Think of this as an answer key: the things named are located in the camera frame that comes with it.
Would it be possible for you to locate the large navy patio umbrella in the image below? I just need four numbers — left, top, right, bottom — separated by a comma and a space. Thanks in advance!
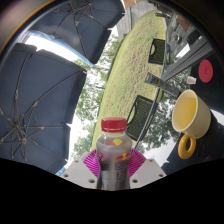
0, 43, 88, 174

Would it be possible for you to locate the flat round red coaster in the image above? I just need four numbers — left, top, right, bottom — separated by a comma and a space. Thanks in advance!
198, 59, 214, 84

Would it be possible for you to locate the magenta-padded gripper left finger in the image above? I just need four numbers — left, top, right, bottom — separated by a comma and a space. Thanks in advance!
61, 148, 103, 190

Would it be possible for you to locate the navy umbrella with light-blue edge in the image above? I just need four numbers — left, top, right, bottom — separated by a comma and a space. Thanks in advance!
28, 0, 126, 65

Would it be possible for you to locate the red-capped clear drink bottle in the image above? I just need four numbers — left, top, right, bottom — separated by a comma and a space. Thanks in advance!
95, 116, 134, 191

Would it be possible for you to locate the pale yellow mug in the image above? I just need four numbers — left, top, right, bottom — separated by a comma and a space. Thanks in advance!
171, 89, 212, 160

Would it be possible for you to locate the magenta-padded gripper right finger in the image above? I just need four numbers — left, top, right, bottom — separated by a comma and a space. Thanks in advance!
128, 147, 167, 188

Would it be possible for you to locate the small glass ashtray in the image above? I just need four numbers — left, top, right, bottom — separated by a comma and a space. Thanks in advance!
171, 32, 184, 45

